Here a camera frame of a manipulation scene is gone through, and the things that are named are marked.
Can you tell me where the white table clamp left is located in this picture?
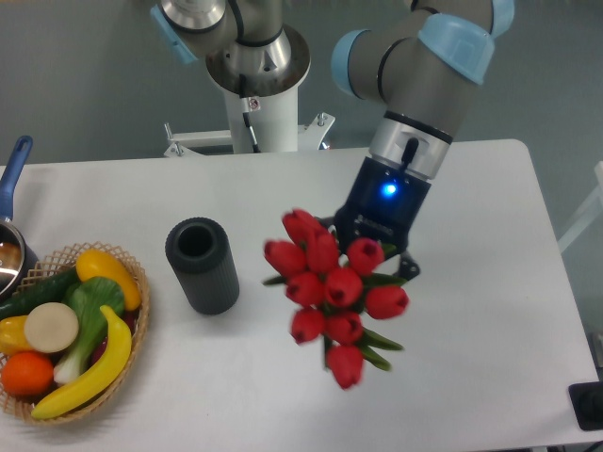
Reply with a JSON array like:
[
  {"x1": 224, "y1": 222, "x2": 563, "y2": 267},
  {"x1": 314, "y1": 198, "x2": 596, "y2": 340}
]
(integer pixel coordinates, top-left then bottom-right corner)
[{"x1": 163, "y1": 122, "x2": 233, "y2": 158}]

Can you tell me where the white table clamp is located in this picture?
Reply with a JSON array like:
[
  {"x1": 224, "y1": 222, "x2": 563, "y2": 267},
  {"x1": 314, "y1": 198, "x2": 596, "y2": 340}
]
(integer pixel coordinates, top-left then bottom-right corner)
[
  {"x1": 298, "y1": 112, "x2": 336, "y2": 152},
  {"x1": 163, "y1": 122, "x2": 233, "y2": 158}
]

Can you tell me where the dark grey ribbed vase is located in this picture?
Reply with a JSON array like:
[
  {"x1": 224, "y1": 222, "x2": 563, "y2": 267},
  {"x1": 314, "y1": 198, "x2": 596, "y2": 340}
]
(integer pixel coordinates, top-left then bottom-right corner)
[{"x1": 165, "y1": 218, "x2": 239, "y2": 315}]

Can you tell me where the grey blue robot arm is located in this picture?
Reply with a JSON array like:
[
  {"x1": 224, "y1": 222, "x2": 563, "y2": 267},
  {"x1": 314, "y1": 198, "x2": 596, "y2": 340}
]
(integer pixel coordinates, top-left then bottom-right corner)
[{"x1": 151, "y1": 1, "x2": 514, "y2": 280}]

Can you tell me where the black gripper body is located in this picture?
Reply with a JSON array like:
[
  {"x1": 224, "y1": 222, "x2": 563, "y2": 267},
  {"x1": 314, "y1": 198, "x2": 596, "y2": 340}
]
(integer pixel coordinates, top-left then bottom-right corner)
[{"x1": 334, "y1": 157, "x2": 431, "y2": 254}]

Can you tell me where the yellow banana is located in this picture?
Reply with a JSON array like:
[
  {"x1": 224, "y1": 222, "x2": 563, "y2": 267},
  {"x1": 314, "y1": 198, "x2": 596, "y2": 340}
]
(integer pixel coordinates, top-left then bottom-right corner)
[{"x1": 31, "y1": 305, "x2": 132, "y2": 420}]

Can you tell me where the white frame at right edge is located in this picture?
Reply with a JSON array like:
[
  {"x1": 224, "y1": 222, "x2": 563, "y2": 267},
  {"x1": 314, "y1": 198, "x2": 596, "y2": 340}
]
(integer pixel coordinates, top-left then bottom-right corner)
[{"x1": 558, "y1": 161, "x2": 602, "y2": 253}]

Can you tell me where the woven wicker basket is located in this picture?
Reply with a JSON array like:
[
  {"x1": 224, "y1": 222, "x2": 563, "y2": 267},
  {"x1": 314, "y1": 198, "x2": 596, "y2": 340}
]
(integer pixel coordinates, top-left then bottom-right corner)
[{"x1": 1, "y1": 242, "x2": 151, "y2": 426}]

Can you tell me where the green bok choy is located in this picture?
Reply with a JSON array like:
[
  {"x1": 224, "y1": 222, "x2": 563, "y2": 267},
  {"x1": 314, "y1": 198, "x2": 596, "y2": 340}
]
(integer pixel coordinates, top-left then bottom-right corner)
[{"x1": 54, "y1": 277, "x2": 124, "y2": 386}]

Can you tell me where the yellow bell pepper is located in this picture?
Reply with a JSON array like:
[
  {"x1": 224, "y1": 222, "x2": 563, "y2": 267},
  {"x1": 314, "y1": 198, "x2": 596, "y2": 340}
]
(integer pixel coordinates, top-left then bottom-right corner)
[{"x1": 0, "y1": 315, "x2": 33, "y2": 356}]

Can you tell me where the red tulip bouquet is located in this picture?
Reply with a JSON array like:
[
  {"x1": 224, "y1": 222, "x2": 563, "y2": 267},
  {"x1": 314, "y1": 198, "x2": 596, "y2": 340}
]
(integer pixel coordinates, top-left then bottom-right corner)
[{"x1": 263, "y1": 208, "x2": 410, "y2": 390}]

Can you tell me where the orange fruit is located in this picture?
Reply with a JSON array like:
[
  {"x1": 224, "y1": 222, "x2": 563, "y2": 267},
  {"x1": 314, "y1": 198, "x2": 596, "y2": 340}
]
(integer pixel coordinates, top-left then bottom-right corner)
[{"x1": 1, "y1": 351, "x2": 54, "y2": 396}]

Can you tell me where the green cucumber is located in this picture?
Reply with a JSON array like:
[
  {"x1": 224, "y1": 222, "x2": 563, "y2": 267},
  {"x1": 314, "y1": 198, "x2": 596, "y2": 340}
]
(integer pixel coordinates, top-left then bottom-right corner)
[{"x1": 1, "y1": 267, "x2": 80, "y2": 320}]

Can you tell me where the blue handled pot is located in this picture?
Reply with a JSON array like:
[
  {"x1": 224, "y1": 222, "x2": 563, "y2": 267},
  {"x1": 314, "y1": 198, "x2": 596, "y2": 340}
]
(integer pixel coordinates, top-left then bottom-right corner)
[{"x1": 1, "y1": 136, "x2": 38, "y2": 302}]

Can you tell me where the black device at table edge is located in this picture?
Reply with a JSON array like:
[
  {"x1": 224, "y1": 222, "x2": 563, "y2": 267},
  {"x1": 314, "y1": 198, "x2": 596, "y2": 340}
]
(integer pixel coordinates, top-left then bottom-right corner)
[{"x1": 568, "y1": 381, "x2": 602, "y2": 431}]

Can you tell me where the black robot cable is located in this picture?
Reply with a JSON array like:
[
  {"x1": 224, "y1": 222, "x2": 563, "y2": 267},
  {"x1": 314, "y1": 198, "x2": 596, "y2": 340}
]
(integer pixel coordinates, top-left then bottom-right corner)
[{"x1": 237, "y1": 73, "x2": 262, "y2": 153}]

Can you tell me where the beige round radish slice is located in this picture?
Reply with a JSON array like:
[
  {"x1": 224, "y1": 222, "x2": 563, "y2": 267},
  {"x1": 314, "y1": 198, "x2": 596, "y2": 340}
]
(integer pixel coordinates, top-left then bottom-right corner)
[{"x1": 24, "y1": 302, "x2": 79, "y2": 353}]

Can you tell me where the white table clamp right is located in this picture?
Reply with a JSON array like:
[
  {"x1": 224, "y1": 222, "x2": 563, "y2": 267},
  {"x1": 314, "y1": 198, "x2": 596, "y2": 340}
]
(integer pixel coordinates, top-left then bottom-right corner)
[{"x1": 298, "y1": 112, "x2": 336, "y2": 152}]

